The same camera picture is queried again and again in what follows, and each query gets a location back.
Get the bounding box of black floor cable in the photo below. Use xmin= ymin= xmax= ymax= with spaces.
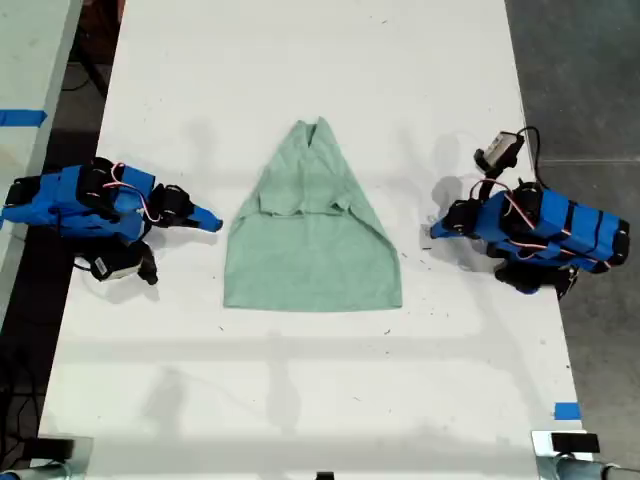
xmin=62 ymin=49 xmax=111 ymax=96

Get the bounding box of metal table clamp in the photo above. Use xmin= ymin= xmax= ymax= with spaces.
xmin=530 ymin=429 xmax=640 ymax=480
xmin=0 ymin=435 xmax=95 ymax=480

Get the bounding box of long blue tape strip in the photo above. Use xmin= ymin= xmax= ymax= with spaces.
xmin=0 ymin=109 xmax=49 ymax=127

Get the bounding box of small black box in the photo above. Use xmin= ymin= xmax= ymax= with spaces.
xmin=29 ymin=437 xmax=76 ymax=460
xmin=550 ymin=432 xmax=600 ymax=454

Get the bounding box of pale green T-shirt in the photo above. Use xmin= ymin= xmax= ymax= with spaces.
xmin=222 ymin=116 xmax=404 ymax=312

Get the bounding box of grey side table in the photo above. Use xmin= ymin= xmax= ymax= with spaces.
xmin=0 ymin=0 xmax=86 ymax=321

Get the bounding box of black camera stalk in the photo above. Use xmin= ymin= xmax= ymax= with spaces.
xmin=472 ymin=164 xmax=509 ymax=201
xmin=138 ymin=243 xmax=160 ymax=286

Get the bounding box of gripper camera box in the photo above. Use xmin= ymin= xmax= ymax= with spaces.
xmin=89 ymin=247 xmax=144 ymax=283
xmin=474 ymin=131 xmax=525 ymax=169

